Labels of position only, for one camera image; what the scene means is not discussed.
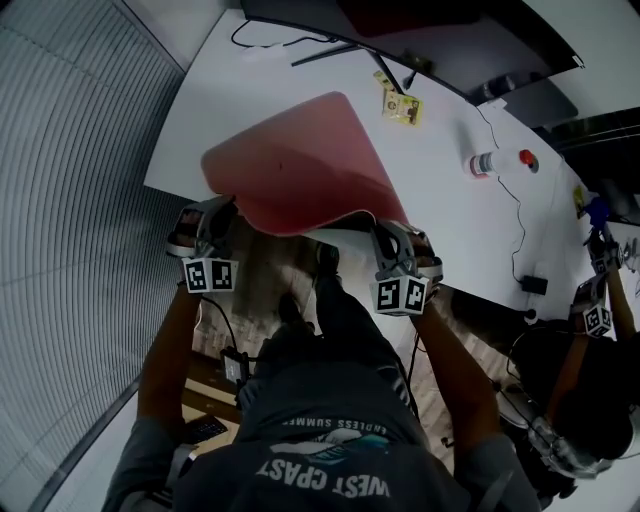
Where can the dark glass partition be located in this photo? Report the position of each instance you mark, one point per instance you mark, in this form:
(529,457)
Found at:
(600,130)

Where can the person's dark trousers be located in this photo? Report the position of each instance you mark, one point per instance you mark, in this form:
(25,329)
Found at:
(345,330)

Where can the person's left hand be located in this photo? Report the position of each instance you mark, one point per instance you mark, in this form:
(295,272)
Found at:
(186,227)

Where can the person's shoe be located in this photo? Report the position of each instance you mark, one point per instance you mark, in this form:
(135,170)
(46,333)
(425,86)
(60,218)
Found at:
(290,307)
(328,257)

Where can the brown cardboard sheet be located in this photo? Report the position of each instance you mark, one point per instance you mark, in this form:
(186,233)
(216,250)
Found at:
(210,395)

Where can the small yellow wrapper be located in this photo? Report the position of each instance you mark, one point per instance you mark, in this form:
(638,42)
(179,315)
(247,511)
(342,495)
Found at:
(384,81)

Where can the person's left forearm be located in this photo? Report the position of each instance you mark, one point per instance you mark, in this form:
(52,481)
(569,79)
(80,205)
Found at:
(165,360)

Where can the clear bottle with red cap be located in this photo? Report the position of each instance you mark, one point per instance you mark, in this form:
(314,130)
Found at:
(492,164)

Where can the grey desk divider panel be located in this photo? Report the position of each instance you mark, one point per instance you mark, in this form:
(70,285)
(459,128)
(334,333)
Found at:
(542,102)

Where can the small blue object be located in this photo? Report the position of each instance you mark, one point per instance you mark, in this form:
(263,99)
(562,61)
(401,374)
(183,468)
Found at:
(596,211)

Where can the black flat monitor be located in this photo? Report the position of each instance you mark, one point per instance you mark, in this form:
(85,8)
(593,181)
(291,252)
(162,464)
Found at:
(620,200)

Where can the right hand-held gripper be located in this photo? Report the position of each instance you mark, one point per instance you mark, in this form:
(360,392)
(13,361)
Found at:
(400,295)

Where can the person's right shoe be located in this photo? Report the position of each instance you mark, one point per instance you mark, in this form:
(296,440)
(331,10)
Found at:
(328,257)

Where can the small white plug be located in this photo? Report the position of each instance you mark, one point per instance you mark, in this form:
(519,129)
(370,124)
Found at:
(492,102)

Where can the pink mat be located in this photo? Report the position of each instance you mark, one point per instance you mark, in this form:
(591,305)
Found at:
(300,165)

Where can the black box with label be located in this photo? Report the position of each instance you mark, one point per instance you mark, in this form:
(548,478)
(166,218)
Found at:
(234,366)

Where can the white slatted window blind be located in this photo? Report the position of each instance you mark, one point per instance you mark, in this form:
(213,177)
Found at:
(75,200)

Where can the person in grey shirt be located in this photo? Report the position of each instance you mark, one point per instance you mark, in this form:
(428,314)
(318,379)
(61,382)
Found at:
(325,460)

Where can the person's right forearm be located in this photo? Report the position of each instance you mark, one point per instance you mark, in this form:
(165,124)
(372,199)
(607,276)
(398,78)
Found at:
(455,380)

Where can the grey office chair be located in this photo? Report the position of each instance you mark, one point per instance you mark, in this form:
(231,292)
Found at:
(570,450)

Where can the black keyboard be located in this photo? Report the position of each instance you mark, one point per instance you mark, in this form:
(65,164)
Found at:
(205,430)

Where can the person's left shoe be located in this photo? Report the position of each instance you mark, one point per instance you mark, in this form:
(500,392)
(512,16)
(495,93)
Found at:
(290,307)

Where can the yellow snack packet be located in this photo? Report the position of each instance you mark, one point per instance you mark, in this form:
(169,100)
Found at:
(579,200)
(402,107)

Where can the black adapter box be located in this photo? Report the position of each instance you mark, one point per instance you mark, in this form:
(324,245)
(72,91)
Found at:
(533,284)

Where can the black curved monitor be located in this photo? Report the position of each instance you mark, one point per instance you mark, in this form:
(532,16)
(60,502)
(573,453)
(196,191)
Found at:
(450,30)

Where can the person's right hand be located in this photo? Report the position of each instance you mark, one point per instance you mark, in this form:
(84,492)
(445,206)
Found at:
(425,252)

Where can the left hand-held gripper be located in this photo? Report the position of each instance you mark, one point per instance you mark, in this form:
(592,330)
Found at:
(210,276)

